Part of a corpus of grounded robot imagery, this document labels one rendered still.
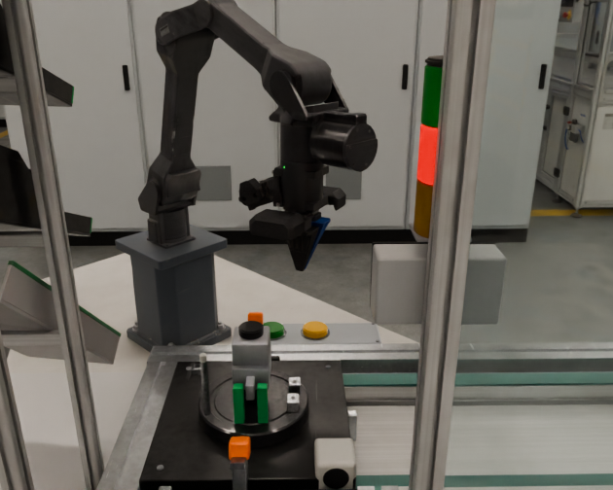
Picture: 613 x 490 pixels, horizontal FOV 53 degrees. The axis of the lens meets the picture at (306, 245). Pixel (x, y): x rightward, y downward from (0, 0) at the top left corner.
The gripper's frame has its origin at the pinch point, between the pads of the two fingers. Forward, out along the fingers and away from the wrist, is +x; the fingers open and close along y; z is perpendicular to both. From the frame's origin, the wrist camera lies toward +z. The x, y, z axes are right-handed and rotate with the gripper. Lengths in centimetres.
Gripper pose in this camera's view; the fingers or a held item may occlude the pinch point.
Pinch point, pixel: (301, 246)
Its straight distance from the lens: 83.7
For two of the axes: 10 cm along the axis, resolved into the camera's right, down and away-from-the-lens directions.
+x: -0.2, 9.4, 3.3
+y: -4.1, 2.9, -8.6
